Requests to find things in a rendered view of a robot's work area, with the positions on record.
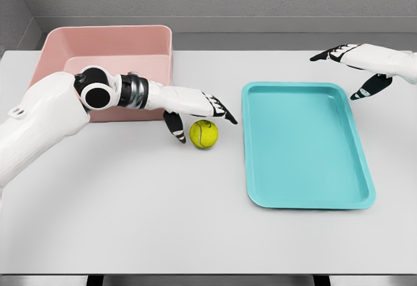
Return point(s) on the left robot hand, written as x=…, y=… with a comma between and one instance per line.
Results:
x=192, y=101

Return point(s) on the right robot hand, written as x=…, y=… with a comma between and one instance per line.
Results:
x=365, y=58

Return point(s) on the yellow tennis ball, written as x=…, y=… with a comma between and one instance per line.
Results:
x=203, y=134

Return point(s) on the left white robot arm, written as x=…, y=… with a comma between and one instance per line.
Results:
x=49, y=110

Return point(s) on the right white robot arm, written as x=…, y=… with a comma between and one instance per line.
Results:
x=407, y=67

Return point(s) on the pink plastic basket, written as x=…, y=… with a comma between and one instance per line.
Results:
x=107, y=54

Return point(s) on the blue plastic tray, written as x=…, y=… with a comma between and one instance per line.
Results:
x=304, y=142

